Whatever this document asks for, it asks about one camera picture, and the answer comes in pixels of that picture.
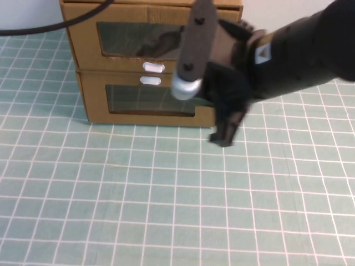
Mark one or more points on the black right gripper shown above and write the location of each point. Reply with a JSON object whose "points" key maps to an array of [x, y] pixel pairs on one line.
{"points": [[227, 83]]}

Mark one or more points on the cardboard drawer with window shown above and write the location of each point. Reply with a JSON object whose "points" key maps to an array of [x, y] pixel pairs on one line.
{"points": [[83, 41]]}

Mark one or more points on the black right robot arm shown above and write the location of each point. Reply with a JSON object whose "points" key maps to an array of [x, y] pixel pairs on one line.
{"points": [[305, 50]]}

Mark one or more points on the cardboard shoe box with window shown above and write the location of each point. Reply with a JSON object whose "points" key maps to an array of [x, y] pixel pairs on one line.
{"points": [[94, 116]]}

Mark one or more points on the green checked tablecloth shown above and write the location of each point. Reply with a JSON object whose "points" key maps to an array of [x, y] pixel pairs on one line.
{"points": [[111, 194]]}

